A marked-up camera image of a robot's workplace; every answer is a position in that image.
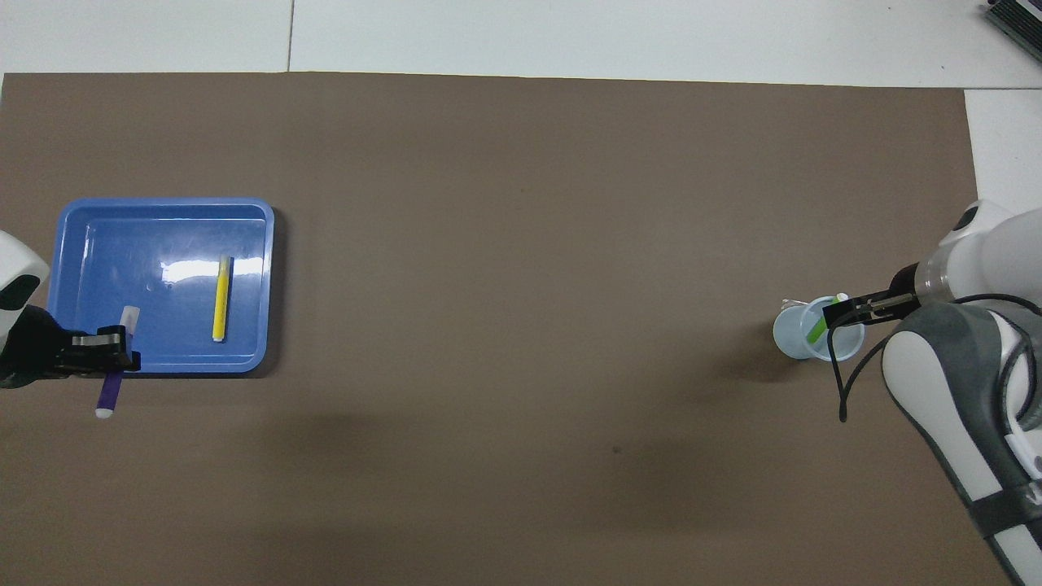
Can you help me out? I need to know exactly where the light blue mesh pen cup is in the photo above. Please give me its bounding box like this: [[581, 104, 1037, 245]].
[[772, 295, 865, 361]]

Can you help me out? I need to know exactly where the purple pen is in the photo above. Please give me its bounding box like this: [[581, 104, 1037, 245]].
[[95, 306, 142, 420]]

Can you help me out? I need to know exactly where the grey ribbed device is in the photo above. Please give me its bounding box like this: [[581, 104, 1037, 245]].
[[983, 0, 1042, 64]]

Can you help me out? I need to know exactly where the green pen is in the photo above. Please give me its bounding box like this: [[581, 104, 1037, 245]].
[[806, 293, 850, 343]]

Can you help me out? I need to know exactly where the yellow pen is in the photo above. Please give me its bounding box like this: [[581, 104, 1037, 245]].
[[212, 256, 235, 343]]

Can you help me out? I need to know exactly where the brown table mat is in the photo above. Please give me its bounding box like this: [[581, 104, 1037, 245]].
[[0, 72, 1004, 586]]

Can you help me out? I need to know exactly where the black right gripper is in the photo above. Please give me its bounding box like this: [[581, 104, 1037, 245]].
[[821, 265, 925, 331]]

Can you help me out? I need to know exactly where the blue plastic tray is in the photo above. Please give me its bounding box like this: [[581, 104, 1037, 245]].
[[45, 198, 276, 375]]

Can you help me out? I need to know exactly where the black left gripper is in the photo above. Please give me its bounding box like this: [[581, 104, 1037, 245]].
[[0, 304, 142, 390]]

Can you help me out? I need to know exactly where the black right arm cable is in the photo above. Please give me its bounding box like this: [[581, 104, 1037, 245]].
[[826, 295, 1042, 423]]

